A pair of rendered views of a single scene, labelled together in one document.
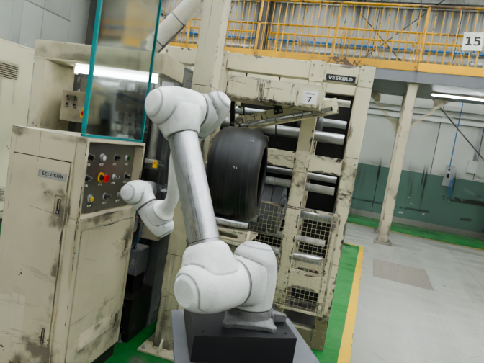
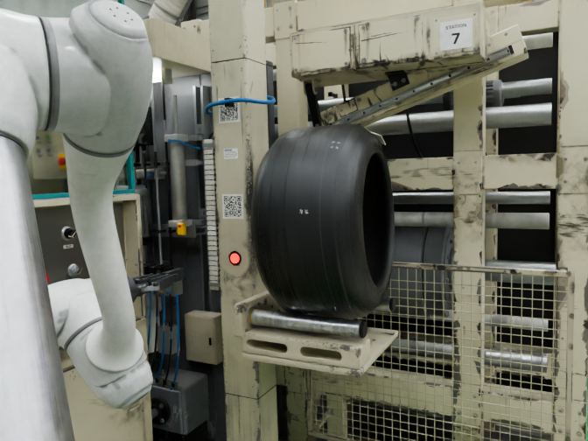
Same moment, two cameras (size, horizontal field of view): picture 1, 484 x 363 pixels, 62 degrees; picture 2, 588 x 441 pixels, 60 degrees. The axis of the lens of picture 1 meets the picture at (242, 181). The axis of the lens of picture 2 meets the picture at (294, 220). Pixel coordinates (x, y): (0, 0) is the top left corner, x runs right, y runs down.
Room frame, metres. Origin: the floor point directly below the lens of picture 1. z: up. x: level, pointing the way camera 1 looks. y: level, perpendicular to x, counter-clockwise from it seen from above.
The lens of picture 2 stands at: (0.95, -0.23, 1.31)
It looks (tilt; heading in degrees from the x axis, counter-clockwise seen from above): 5 degrees down; 14
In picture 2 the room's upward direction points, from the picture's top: 2 degrees counter-clockwise
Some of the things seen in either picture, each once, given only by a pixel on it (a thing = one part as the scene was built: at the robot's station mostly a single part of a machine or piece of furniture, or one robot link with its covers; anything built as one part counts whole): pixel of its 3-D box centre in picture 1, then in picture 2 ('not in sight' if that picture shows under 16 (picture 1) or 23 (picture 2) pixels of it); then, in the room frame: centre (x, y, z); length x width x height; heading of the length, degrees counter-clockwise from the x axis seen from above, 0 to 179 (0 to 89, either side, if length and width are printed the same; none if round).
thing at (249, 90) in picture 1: (275, 94); (388, 51); (2.70, -0.13, 1.71); 0.61 x 0.25 x 0.15; 77
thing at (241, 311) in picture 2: not in sight; (271, 304); (2.48, 0.23, 0.90); 0.40 x 0.03 x 0.10; 167
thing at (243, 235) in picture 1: (217, 230); (304, 345); (2.30, 0.09, 0.84); 0.36 x 0.09 x 0.06; 77
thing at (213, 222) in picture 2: not in sight; (216, 214); (2.47, 0.40, 1.19); 0.05 x 0.04 x 0.48; 167
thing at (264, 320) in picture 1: (254, 311); not in sight; (1.38, -0.12, 0.77); 0.22 x 0.18 x 0.06; 92
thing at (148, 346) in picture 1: (166, 343); not in sight; (2.48, 0.31, 0.02); 0.27 x 0.27 x 0.04; 77
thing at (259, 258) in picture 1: (252, 273); not in sight; (1.37, -0.09, 0.91); 0.18 x 0.16 x 0.22; 139
